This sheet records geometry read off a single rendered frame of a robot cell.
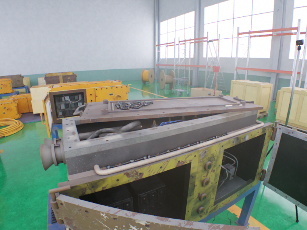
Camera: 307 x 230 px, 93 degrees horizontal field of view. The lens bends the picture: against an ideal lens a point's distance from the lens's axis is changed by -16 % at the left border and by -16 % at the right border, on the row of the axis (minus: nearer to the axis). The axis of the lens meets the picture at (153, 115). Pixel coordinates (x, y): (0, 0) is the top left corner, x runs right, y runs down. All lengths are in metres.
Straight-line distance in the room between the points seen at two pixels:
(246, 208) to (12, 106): 6.61
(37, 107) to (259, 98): 7.27
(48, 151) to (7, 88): 8.69
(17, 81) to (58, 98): 8.70
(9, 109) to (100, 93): 4.04
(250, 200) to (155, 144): 1.40
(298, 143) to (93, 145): 1.35
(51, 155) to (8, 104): 5.95
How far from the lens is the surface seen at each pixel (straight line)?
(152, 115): 1.01
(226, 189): 1.45
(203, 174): 1.03
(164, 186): 1.21
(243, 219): 2.20
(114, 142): 0.73
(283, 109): 5.70
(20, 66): 16.23
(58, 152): 0.85
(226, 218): 2.29
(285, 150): 1.57
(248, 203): 2.04
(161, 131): 0.82
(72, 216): 0.70
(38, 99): 6.60
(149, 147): 0.82
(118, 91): 3.46
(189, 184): 0.99
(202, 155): 0.95
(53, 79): 9.12
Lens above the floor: 1.65
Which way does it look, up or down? 17 degrees down
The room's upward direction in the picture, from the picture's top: straight up
